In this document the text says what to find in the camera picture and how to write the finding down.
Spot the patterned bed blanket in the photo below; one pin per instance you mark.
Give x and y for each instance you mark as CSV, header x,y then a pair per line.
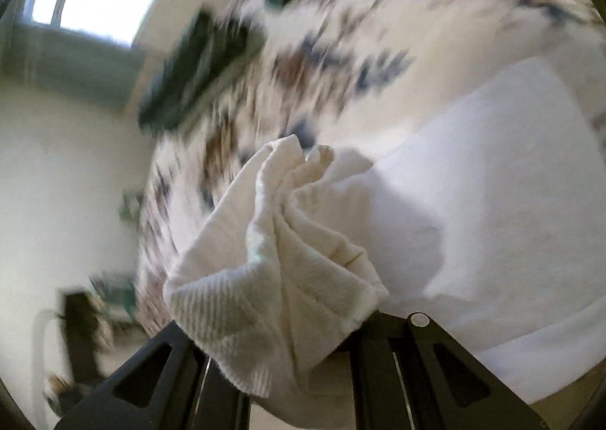
x,y
360,46

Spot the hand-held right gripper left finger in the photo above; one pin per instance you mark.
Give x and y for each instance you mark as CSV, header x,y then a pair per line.
x,y
156,378

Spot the white towel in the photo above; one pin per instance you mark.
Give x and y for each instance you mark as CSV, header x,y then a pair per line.
x,y
426,221

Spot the dark furniture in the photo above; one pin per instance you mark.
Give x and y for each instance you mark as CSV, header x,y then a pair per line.
x,y
83,335

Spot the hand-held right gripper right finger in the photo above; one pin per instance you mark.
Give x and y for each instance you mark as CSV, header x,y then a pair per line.
x,y
426,363

